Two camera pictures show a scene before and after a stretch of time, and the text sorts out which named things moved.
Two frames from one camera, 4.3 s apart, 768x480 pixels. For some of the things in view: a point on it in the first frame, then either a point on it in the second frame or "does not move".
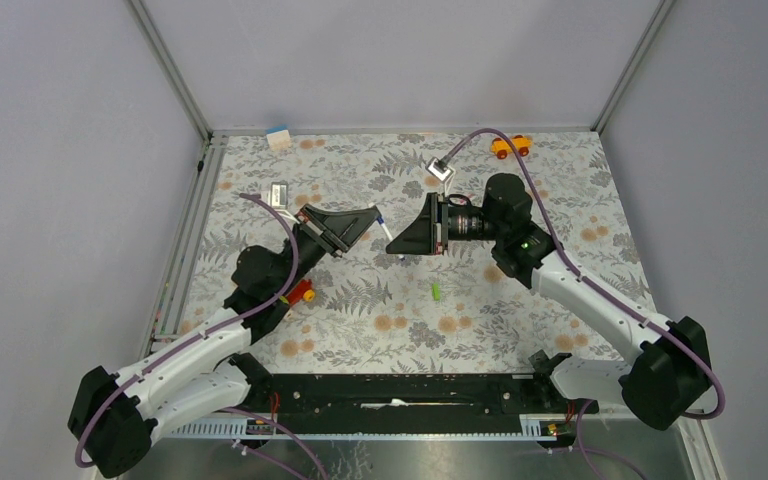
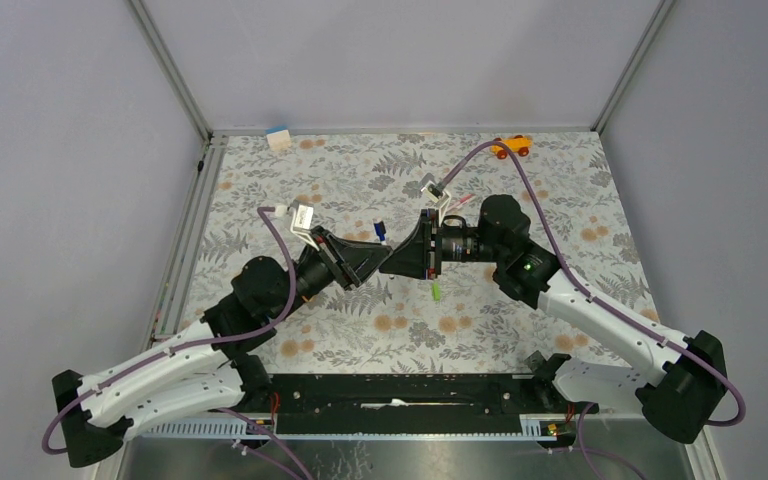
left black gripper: (335, 233) -> (351, 261)
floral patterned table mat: (383, 305) does not move
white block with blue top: (279, 137) does not move
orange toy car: (502, 148) does not move
